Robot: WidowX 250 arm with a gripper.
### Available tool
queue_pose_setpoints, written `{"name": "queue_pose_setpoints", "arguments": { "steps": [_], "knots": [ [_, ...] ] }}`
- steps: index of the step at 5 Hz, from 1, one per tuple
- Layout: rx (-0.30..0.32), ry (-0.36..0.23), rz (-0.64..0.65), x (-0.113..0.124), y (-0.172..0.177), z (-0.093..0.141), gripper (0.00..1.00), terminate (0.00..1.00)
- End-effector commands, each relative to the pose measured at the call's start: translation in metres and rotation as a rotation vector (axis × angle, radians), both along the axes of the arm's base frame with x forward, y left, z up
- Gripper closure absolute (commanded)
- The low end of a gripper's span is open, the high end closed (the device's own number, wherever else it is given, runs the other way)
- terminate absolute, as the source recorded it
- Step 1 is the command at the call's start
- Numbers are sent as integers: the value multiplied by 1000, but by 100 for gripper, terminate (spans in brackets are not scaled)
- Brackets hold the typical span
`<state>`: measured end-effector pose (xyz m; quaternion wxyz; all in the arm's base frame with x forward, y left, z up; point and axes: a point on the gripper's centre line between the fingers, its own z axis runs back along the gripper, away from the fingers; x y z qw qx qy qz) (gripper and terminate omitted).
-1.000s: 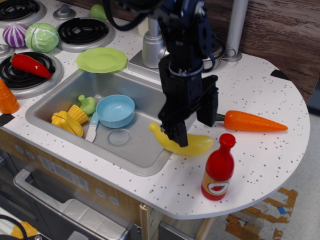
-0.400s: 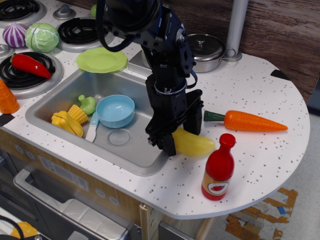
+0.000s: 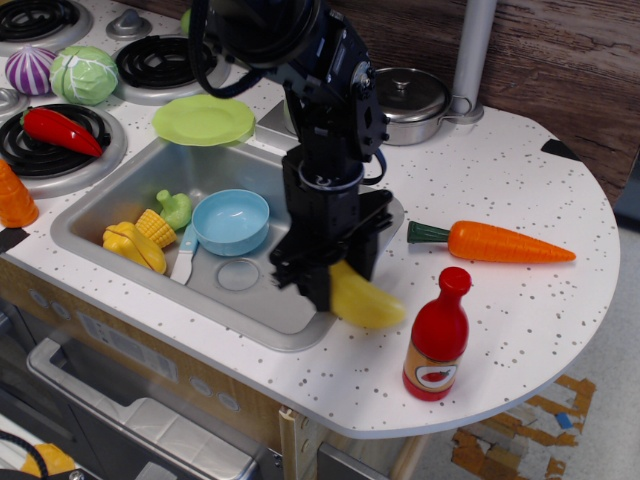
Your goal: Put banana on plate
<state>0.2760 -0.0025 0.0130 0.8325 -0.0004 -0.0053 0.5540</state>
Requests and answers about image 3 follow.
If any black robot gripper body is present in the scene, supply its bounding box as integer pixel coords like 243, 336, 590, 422
270, 152, 393, 288

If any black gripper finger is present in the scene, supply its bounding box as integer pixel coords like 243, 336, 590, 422
297, 266, 331, 312
346, 219, 391, 280

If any yellow toy banana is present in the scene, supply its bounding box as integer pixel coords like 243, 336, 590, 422
329, 260, 406, 329

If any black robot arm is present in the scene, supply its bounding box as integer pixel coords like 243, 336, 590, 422
188, 1, 392, 311

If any green plastic plate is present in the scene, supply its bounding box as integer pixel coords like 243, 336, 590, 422
151, 94, 255, 147

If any blue plastic bowl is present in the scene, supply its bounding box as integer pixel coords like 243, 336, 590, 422
192, 189, 270, 257

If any orange toy carrot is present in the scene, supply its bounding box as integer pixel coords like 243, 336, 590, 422
406, 220, 576, 264

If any silver toy faucet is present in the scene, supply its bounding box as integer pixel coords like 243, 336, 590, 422
255, 100, 299, 151

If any red toy ketchup bottle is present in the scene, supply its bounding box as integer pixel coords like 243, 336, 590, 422
402, 267, 472, 401

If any silver metal sink basin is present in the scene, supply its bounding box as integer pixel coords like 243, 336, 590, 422
49, 134, 405, 354

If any steel pot with lid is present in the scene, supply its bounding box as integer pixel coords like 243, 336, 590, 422
376, 67, 474, 146

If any green toy broccoli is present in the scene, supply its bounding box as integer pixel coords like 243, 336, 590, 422
156, 190, 192, 231

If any yellow toy corn cob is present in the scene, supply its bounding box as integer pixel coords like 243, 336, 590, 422
135, 209, 177, 249

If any yellow toy bell pepper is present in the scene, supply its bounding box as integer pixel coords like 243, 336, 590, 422
102, 222, 167, 274

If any black tape patch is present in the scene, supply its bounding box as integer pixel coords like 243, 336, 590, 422
541, 139, 580, 161

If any green toy pear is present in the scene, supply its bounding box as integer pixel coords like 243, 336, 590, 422
180, 9, 191, 36

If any grey vertical pole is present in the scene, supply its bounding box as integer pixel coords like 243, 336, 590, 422
448, 0, 497, 125

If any silver stove knob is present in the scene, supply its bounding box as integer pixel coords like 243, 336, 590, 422
106, 8, 152, 41
0, 88, 30, 122

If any green toy cabbage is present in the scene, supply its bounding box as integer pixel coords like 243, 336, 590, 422
49, 45, 119, 106

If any red toy chili pepper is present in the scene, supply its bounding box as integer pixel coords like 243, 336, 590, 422
20, 107, 103, 157

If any orange toy juice bottle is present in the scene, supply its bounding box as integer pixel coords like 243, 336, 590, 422
1, 160, 39, 228

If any yellow object bottom left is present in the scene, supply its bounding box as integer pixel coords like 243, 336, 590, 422
20, 443, 76, 478

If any purple striped toy onion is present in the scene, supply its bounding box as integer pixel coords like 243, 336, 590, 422
5, 45, 57, 96

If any black back left burner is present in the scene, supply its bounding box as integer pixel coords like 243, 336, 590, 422
1, 0, 93, 57

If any silver left stove knob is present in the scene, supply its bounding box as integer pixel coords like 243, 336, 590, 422
0, 88, 30, 122

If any toy knife blue handle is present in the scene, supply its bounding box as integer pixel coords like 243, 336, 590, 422
170, 223, 199, 285

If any silver oven door handle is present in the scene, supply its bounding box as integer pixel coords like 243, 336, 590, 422
27, 338, 261, 479

